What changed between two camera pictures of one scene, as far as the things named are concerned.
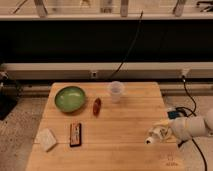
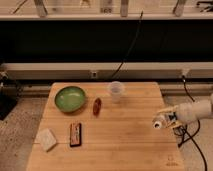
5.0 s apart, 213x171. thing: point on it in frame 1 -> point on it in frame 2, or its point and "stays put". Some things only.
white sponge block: (45, 139) stays put
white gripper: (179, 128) -> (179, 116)
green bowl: (69, 99) stays put
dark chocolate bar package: (75, 134) stays put
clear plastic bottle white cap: (157, 134) -> (163, 120)
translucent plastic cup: (116, 89) stays put
